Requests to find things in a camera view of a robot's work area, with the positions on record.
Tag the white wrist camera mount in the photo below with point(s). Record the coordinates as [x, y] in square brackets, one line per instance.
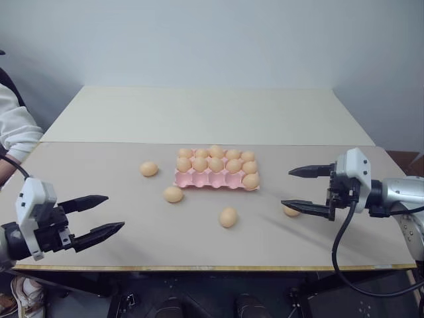
[356, 164]
[33, 192]

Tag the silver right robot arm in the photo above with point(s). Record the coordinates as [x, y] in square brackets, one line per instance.
[397, 192]

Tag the pink egg tray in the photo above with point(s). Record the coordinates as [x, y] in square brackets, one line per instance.
[205, 180]

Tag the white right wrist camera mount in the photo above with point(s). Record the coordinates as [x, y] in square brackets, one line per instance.
[356, 164]

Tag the person's white sleeved arm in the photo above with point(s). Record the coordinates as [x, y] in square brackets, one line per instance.
[16, 126]

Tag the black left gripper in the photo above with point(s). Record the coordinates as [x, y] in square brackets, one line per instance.
[51, 228]

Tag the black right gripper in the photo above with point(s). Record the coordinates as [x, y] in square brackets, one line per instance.
[341, 192]

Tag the tan egg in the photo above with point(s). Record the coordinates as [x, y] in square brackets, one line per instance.
[173, 194]
[199, 164]
[234, 165]
[201, 153]
[233, 154]
[148, 168]
[247, 156]
[216, 151]
[216, 164]
[291, 212]
[250, 181]
[185, 152]
[249, 167]
[228, 217]
[183, 163]

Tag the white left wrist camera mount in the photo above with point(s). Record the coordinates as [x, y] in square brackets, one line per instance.
[33, 192]

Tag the white and brown sneaker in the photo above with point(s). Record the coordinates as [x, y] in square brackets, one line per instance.
[28, 298]

